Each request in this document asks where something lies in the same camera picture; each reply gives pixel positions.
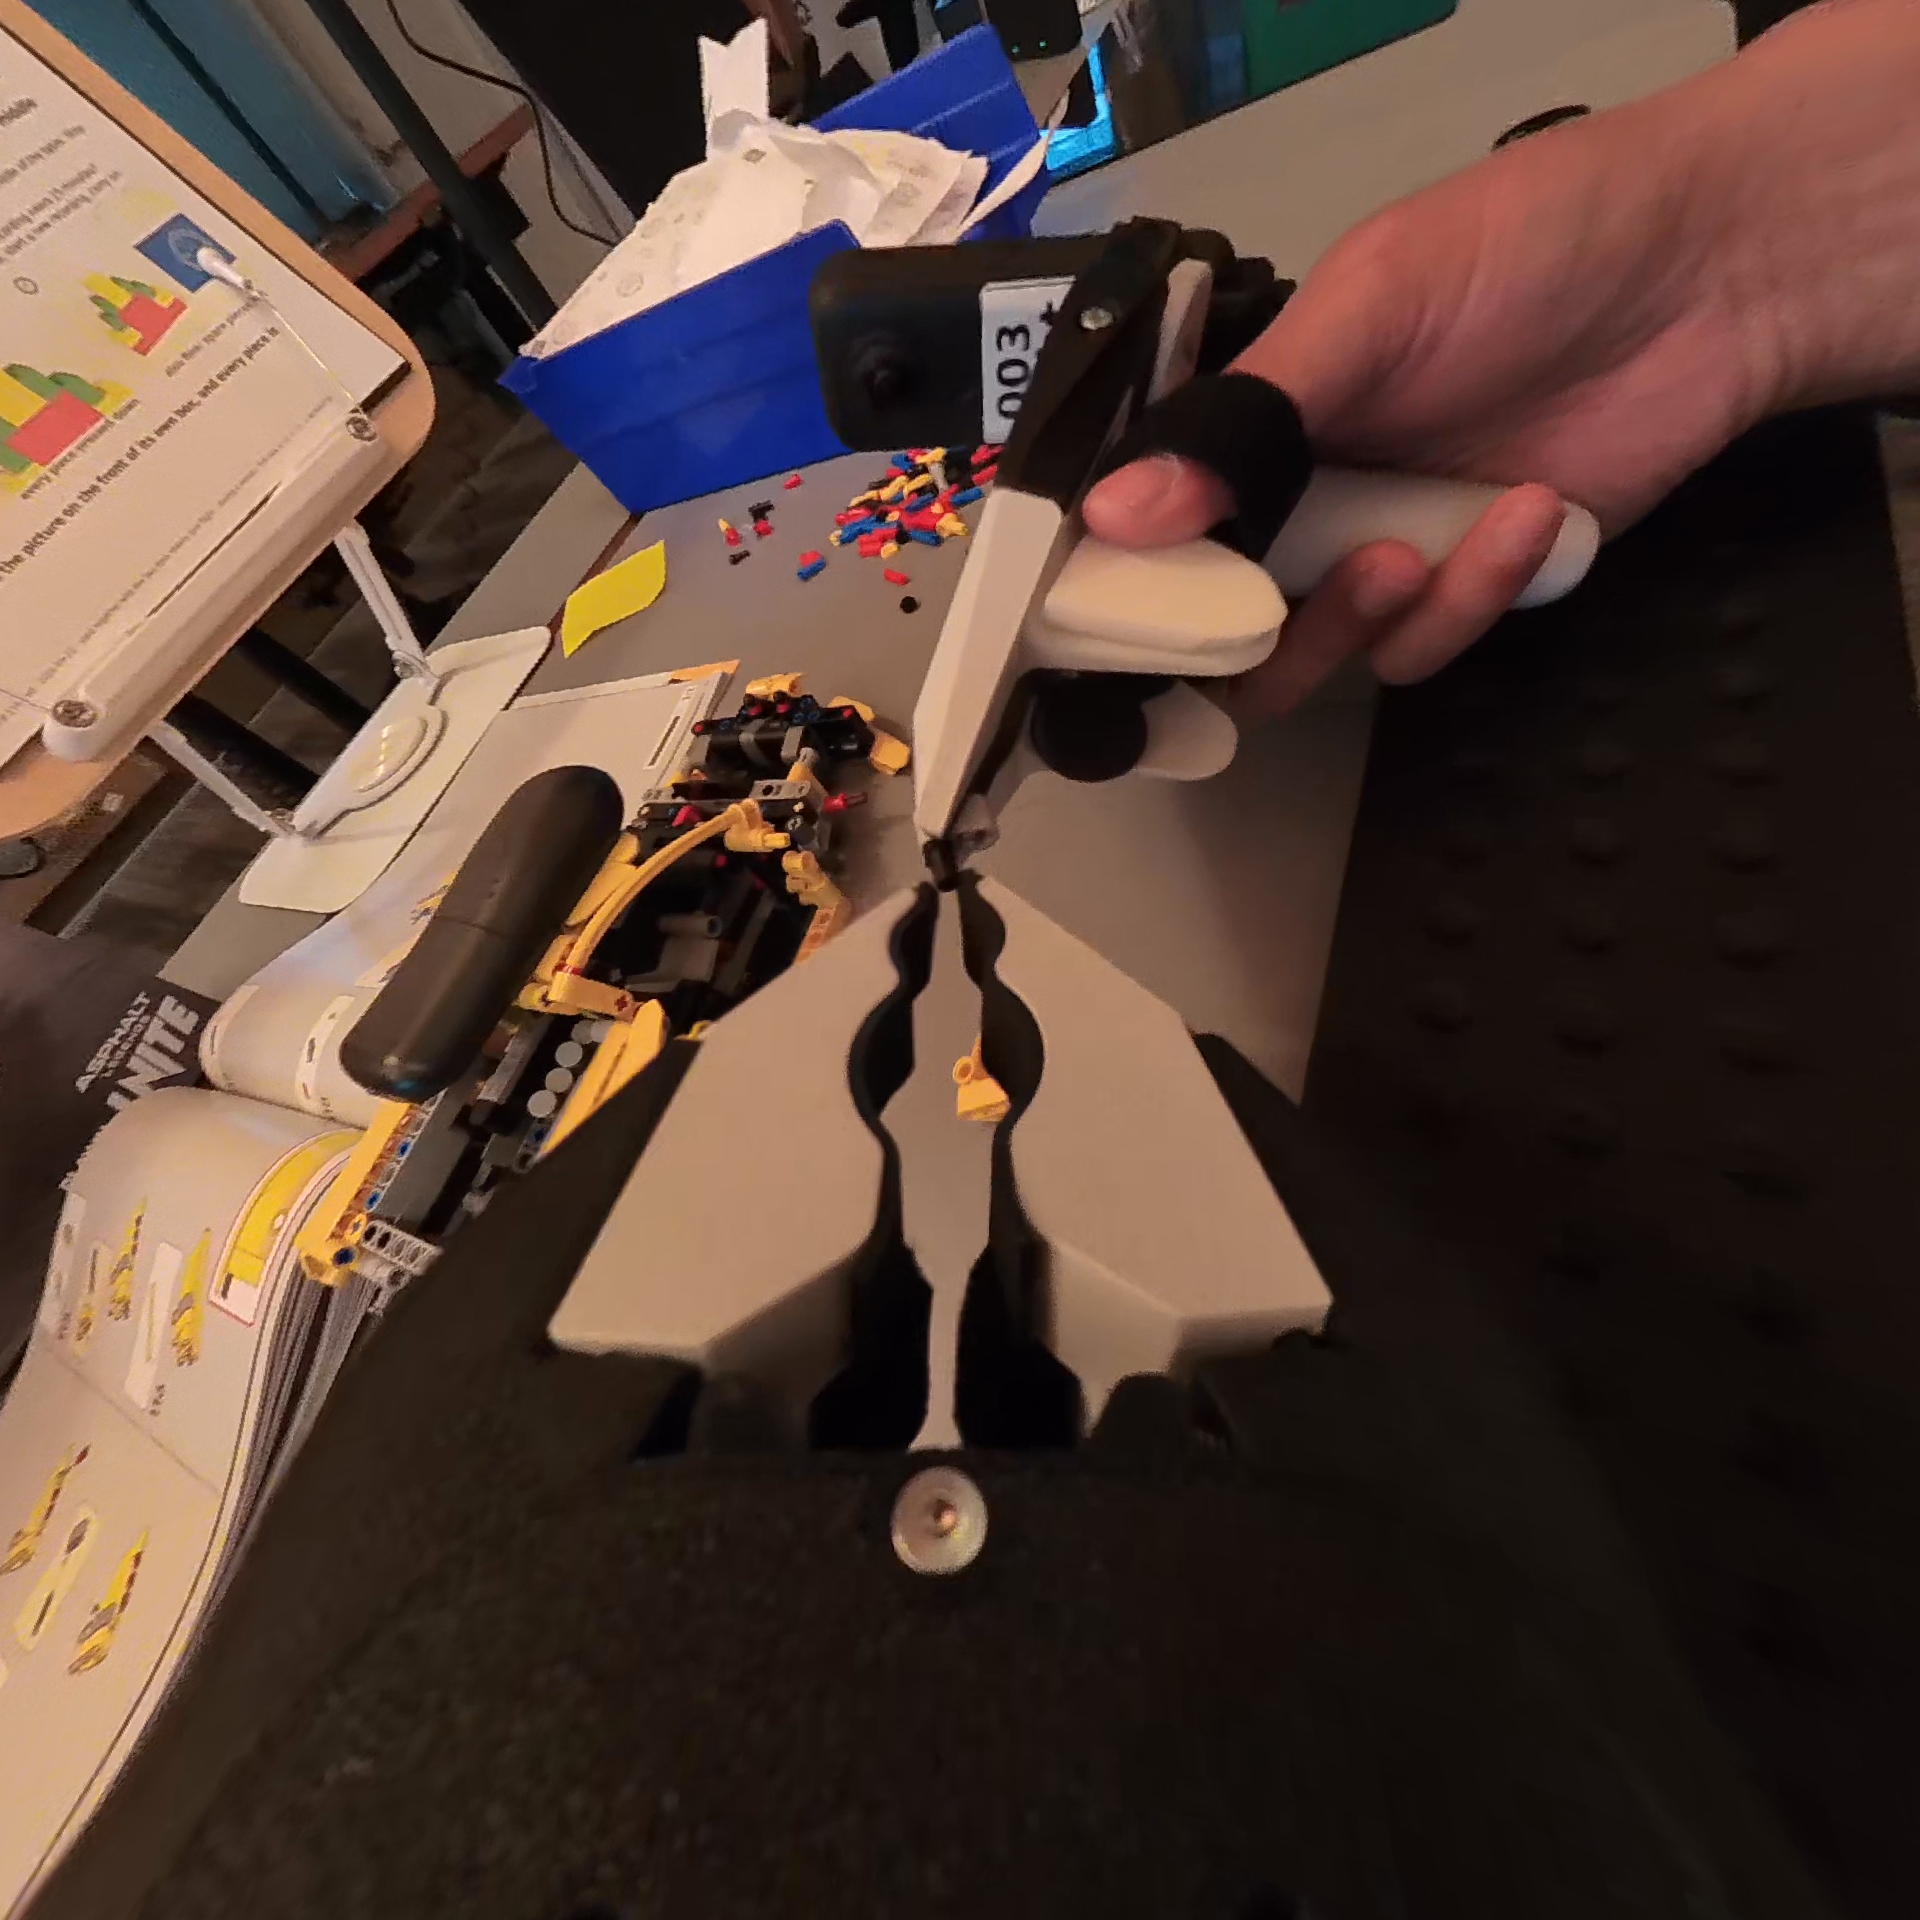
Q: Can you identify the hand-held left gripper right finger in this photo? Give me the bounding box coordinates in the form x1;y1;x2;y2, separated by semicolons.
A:
960;879;1336;1450

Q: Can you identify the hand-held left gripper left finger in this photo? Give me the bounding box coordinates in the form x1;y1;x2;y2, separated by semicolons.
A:
547;886;940;1454

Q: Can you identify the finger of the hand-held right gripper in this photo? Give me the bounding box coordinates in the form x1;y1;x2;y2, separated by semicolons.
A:
909;486;1077;842

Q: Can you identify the person's right hand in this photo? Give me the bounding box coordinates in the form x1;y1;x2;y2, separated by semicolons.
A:
1080;89;1820;724

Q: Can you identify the pile of small coloured pins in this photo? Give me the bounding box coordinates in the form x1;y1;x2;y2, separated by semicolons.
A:
710;440;1011;620

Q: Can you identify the blue plastic bin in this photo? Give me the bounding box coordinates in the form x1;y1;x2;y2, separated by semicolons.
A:
498;24;1056;514

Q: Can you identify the yellow brick toy car model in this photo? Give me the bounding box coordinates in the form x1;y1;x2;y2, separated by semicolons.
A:
297;672;917;1290

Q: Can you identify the black foam capsule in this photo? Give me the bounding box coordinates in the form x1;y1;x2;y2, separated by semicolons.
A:
339;766;627;1107

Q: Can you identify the yellow paper scrap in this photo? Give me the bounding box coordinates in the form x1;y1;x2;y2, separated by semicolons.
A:
557;539;672;664

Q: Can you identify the building instruction booklet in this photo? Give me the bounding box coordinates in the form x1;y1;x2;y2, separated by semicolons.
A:
0;662;741;1913

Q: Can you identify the wooden board with printed sheet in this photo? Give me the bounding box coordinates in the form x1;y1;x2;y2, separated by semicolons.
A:
0;17;442;842

